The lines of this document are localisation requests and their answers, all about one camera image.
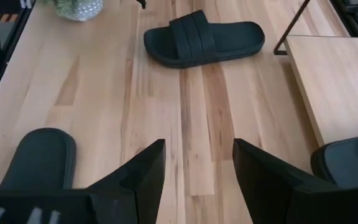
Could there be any far table with tires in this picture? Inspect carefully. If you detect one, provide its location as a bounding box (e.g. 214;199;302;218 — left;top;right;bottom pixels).
273;0;358;147

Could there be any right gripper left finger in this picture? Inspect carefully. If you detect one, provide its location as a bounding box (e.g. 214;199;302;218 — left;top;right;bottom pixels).
0;139;167;224

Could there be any green artificial plant white pot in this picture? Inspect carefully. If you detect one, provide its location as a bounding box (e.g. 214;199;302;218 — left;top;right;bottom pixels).
42;0;104;22

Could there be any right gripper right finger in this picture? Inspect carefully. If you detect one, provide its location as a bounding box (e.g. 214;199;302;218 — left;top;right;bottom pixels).
232;138;358;224

